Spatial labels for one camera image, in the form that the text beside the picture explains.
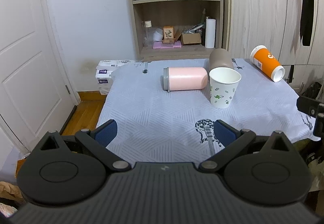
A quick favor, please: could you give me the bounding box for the white paper cup leaf print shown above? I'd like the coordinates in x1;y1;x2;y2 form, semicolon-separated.
209;67;242;109

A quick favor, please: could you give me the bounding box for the orange paper cup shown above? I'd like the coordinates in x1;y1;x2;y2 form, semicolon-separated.
250;45;285;82

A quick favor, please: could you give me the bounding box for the beige tumbler cup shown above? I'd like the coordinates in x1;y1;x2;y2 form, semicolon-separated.
209;48;234;71

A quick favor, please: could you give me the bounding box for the white door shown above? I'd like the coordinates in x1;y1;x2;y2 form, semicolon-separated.
1;0;74;152

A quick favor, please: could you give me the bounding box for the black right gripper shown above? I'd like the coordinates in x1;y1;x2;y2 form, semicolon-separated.
296;96;324;139

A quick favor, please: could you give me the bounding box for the black bag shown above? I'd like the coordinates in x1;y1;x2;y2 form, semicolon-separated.
302;81;322;99

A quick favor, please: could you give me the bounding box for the white patterned tablecloth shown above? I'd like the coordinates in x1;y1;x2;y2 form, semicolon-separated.
98;59;315;164

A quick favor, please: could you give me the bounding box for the tissue pack stack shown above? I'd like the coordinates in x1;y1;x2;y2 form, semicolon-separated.
96;60;136;95

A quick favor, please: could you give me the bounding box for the pink tumbler grey lid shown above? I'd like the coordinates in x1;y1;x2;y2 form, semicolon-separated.
163;67;208;92

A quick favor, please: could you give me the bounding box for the white paper towel roll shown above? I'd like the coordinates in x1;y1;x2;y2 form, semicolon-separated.
205;18;216;49

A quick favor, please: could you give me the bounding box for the small cardboard box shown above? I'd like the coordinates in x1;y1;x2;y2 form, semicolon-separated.
174;30;201;45

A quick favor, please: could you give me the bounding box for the wooden wardrobe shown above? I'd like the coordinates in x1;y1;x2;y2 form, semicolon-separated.
223;0;323;93

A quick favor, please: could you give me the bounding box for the pink flat box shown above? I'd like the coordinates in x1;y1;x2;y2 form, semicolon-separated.
153;41;182;49

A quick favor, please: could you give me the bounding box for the small wooden floral box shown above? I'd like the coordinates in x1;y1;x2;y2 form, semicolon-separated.
162;26;175;44

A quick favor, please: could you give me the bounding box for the wooden shelf unit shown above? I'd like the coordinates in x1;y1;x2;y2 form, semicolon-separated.
129;0;229;61

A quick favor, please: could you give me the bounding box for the black hanging ribbon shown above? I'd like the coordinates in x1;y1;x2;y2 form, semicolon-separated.
299;0;315;47

